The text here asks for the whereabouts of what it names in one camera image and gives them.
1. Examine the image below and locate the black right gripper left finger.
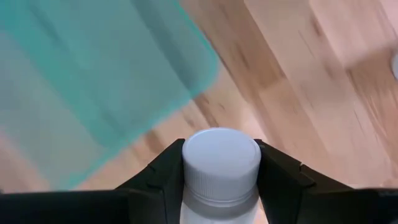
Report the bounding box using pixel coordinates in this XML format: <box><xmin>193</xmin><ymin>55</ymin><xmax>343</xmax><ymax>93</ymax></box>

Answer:
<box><xmin>0</xmin><ymin>139</ymin><xmax>187</xmax><ymax>224</ymax></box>

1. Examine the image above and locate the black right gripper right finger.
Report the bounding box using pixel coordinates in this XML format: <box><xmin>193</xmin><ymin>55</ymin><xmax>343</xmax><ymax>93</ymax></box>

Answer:
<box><xmin>254</xmin><ymin>139</ymin><xmax>398</xmax><ymax>224</ymax></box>

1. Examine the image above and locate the white plastic pill bottle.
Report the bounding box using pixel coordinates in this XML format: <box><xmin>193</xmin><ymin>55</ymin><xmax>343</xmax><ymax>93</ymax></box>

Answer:
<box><xmin>179</xmin><ymin>127</ymin><xmax>262</xmax><ymax>224</ymax></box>

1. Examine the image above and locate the teal translucent plastic basket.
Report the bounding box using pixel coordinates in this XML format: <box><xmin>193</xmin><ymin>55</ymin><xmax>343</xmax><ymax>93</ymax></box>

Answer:
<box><xmin>0</xmin><ymin>0</ymin><xmax>221</xmax><ymax>190</ymax></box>

